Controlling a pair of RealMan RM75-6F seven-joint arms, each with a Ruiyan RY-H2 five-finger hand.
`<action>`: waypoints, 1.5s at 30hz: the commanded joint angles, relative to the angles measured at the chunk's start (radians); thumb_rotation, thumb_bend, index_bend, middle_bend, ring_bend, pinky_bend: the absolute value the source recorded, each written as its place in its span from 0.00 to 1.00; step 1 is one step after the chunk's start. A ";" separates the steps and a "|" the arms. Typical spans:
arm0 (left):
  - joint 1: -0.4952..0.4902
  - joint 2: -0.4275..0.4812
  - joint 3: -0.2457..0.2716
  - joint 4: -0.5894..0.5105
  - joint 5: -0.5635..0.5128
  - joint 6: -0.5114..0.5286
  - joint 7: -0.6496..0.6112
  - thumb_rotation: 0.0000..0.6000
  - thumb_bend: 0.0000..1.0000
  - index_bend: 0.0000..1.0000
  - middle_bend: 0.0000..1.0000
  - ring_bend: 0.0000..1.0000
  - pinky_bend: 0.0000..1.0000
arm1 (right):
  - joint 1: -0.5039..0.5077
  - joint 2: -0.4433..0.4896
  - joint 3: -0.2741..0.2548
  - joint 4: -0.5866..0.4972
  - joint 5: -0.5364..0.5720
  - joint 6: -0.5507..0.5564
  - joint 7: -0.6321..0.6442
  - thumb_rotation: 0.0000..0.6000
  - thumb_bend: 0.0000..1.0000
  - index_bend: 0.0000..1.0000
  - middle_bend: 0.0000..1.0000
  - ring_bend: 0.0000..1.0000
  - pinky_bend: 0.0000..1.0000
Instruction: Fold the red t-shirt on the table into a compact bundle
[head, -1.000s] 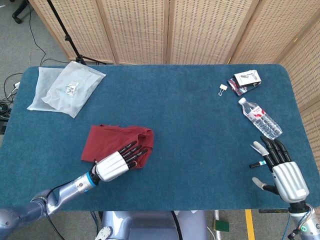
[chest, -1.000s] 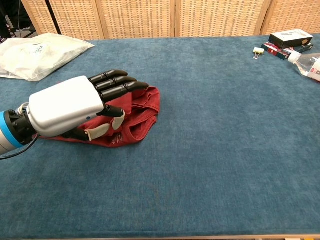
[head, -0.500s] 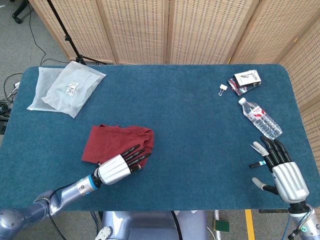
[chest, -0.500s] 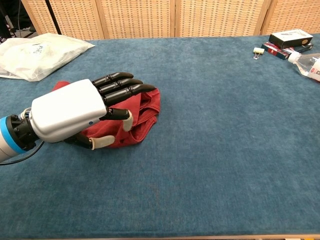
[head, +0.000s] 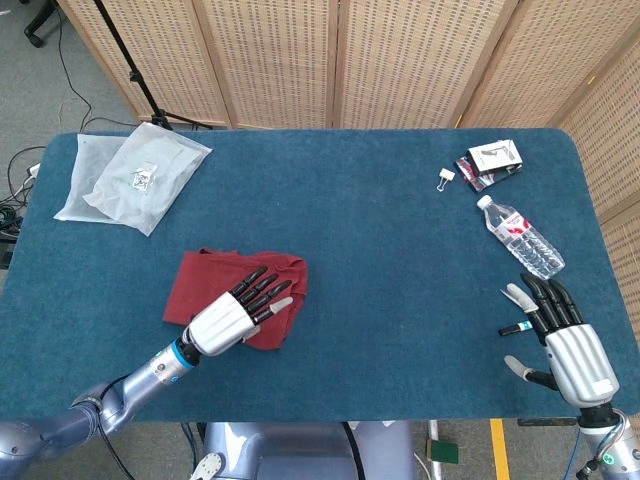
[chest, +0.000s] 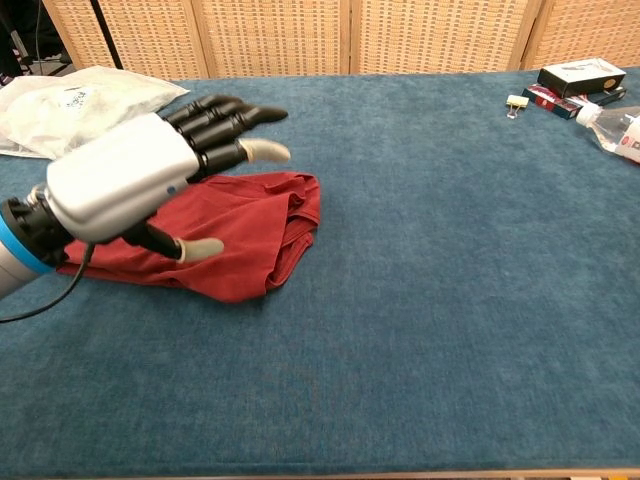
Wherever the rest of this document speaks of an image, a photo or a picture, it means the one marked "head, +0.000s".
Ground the green block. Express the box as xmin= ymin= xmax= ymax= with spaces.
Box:
xmin=424 ymin=439 xmax=460 ymax=464

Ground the empty frosted plastic bag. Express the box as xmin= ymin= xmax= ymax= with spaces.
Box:
xmin=53 ymin=132 xmax=132 ymax=224

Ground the blue grey robot torso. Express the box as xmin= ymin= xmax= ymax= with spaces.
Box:
xmin=189 ymin=421 xmax=419 ymax=480

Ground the clear plastic water bottle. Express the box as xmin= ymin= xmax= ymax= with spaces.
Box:
xmin=475 ymin=195 xmax=566 ymax=280

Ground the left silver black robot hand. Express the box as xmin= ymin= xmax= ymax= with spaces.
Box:
xmin=182 ymin=266 xmax=295 ymax=357

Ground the white and black box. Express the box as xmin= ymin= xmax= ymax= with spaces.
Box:
xmin=465 ymin=139 xmax=524 ymax=176

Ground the red t-shirt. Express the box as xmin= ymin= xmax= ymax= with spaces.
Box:
xmin=162 ymin=248 xmax=310 ymax=351

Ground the black tripod stand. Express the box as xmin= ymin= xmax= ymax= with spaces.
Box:
xmin=92 ymin=0 xmax=214 ymax=132

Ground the white pole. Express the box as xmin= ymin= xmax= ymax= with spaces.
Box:
xmin=427 ymin=419 xmax=445 ymax=480

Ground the dark red blue box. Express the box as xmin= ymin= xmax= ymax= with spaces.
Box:
xmin=454 ymin=155 xmax=524 ymax=193

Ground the thin black floor cable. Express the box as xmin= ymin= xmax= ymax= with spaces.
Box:
xmin=56 ymin=9 xmax=139 ymax=132

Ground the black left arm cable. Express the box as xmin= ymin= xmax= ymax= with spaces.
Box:
xmin=95 ymin=374 xmax=137 ymax=480

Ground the black office chair base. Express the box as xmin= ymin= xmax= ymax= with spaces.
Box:
xmin=23 ymin=0 xmax=59 ymax=49

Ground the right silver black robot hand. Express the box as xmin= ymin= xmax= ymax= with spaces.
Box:
xmin=503 ymin=273 xmax=621 ymax=407

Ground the wooden woven folding screen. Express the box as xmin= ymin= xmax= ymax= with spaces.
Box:
xmin=56 ymin=0 xmax=640 ymax=321

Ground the black torso cable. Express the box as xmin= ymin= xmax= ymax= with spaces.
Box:
xmin=341 ymin=422 xmax=367 ymax=480

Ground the blue cable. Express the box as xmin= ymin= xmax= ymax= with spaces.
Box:
xmin=563 ymin=424 xmax=585 ymax=480
xmin=180 ymin=422 xmax=202 ymax=464

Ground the frosted bag with white garment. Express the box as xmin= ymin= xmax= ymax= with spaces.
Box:
xmin=82 ymin=121 xmax=213 ymax=237

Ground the blue carpet table cover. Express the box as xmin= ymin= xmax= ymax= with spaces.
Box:
xmin=0 ymin=127 xmax=640 ymax=425

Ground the black floor cable bundle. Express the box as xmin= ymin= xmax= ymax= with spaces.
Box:
xmin=0 ymin=144 xmax=47 ymax=264

